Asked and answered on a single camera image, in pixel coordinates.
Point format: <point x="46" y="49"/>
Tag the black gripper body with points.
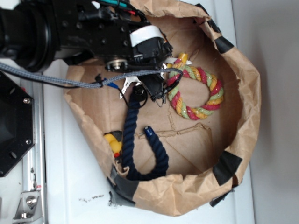
<point x="121" y="37"/>

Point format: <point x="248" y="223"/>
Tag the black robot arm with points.
<point x="37" y="32"/>

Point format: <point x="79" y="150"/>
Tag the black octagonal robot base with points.
<point x="16" y="124"/>

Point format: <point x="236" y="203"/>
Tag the yellow rubber duck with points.
<point x="115" y="145"/>

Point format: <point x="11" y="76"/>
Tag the brown paper bag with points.
<point x="207" y="157"/>

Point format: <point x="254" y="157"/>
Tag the multicolour rope ring toy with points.
<point x="200" y="93"/>

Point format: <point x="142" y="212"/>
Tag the aluminium rail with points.
<point x="33" y="163"/>

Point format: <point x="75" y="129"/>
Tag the metal corner bracket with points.
<point x="29" y="208"/>

